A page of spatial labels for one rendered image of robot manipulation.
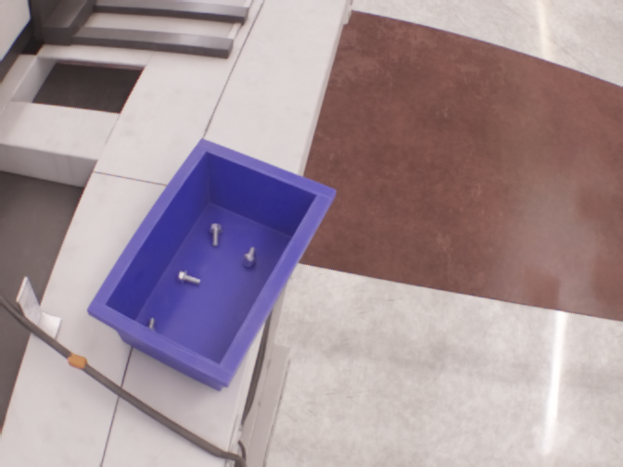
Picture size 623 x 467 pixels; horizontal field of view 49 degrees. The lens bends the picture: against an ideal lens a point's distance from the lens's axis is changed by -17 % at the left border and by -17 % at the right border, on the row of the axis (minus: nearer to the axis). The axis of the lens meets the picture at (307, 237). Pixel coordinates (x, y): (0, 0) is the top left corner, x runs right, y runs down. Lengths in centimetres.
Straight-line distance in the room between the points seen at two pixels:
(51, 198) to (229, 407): 39
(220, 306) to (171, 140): 23
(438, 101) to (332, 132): 35
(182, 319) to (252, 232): 13
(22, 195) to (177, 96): 25
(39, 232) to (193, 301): 26
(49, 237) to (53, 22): 34
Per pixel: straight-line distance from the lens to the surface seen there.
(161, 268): 81
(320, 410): 166
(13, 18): 104
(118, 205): 88
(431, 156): 208
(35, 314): 79
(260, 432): 118
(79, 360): 74
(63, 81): 115
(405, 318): 179
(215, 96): 98
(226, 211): 86
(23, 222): 98
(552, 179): 217
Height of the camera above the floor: 153
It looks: 55 degrees down
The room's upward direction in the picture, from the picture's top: 8 degrees clockwise
